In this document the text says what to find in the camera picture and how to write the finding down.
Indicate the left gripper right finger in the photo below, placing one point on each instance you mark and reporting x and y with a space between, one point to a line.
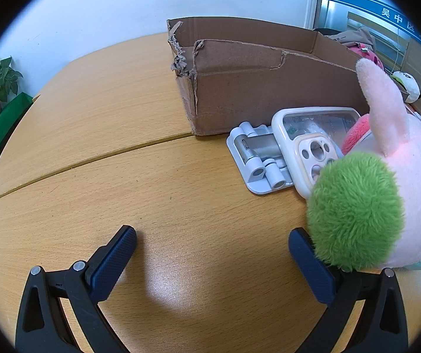
382 325

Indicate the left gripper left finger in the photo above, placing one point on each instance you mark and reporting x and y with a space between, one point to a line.
41 323

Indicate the clear phone case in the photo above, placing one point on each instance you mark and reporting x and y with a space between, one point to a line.
309 139

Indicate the white folding phone stand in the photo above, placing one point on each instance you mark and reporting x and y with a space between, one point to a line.
258 158

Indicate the white panda plush toy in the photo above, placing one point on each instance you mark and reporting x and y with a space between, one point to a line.
409 86

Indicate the pink rabbit plush toy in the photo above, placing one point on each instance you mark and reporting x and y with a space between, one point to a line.
364 51

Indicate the beige printed cloth bag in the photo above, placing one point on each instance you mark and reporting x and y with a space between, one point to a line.
351 37

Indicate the brown cardboard tray box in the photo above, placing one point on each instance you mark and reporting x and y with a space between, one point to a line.
231 70

